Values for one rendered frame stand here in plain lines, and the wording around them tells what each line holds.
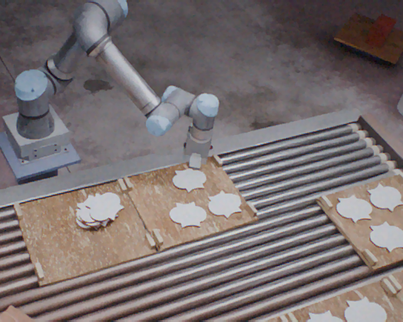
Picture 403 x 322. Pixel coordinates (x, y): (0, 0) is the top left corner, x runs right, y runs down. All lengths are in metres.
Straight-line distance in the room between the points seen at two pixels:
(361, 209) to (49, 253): 1.19
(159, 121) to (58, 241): 0.54
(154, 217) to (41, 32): 2.77
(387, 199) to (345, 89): 2.28
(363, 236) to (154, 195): 0.78
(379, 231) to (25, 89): 1.40
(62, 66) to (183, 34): 2.65
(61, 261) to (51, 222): 0.17
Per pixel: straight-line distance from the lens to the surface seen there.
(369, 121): 2.78
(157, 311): 1.89
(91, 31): 1.88
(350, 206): 2.35
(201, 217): 2.11
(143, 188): 2.18
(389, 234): 2.33
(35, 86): 2.17
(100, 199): 2.04
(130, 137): 3.74
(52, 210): 2.09
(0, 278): 1.96
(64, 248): 1.99
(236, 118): 4.05
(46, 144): 2.30
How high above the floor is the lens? 2.55
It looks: 47 degrees down
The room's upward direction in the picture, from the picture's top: 9 degrees clockwise
